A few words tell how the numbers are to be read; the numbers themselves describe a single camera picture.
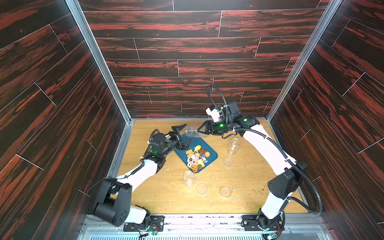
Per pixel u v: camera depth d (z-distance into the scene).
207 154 0.99
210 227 0.73
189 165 0.93
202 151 0.99
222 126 0.64
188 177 0.90
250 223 0.73
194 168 0.92
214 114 0.69
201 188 0.86
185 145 0.77
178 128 0.71
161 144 0.64
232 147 0.96
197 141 1.04
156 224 0.73
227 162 0.96
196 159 0.96
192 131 0.84
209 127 0.65
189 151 0.99
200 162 0.96
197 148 1.02
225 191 0.84
